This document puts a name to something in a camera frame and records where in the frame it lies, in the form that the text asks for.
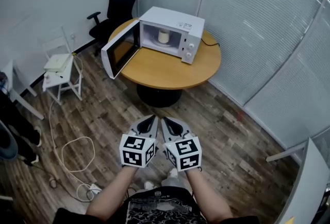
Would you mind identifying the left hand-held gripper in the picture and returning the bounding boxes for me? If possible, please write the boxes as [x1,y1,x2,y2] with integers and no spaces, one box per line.
[119,115,159,168]

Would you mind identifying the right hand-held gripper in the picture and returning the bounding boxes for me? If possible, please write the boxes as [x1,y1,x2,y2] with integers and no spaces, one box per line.
[161,116,202,172]

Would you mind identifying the cream cup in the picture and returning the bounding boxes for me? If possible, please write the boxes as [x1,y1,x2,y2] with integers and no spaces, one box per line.
[157,29,171,44]

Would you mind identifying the white microwave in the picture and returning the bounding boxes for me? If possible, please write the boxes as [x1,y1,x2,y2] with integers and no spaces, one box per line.
[101,6,206,79]

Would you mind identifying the person's left forearm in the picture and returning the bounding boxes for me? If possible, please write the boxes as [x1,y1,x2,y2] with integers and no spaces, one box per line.
[86,165,139,221]

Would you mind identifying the person's right forearm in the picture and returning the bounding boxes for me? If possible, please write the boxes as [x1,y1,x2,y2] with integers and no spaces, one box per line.
[184,167,234,222]

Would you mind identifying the person's grey shorts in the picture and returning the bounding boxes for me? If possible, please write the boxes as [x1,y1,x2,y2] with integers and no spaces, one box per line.
[161,176,194,190]

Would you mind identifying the round wooden table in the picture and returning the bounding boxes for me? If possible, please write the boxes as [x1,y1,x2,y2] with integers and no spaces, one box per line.
[108,18,222,108]

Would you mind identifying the person's black printed shirt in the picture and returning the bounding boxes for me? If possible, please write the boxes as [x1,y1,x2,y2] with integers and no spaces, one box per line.
[53,186,260,224]

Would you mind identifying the white power strip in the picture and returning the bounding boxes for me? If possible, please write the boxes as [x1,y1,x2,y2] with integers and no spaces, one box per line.
[87,183,103,195]

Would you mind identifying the white folding chair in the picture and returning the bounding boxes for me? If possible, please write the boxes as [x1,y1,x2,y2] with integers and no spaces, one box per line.
[41,26,84,106]

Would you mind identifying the flat white box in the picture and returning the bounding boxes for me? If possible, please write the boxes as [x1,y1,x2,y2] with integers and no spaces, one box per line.
[43,53,73,73]

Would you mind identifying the white window blinds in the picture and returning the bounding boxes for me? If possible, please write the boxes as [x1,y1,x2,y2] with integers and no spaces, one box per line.
[198,0,330,146]

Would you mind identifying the white desk with slanted legs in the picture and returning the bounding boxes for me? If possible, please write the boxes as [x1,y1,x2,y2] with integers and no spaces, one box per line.
[0,59,45,120]

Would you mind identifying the white desk with straight edge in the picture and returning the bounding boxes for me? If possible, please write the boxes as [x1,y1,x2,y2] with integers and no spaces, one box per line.
[265,137,330,224]

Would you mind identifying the white floor cable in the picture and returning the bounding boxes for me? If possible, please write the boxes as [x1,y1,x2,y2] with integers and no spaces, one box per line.
[48,55,104,203]

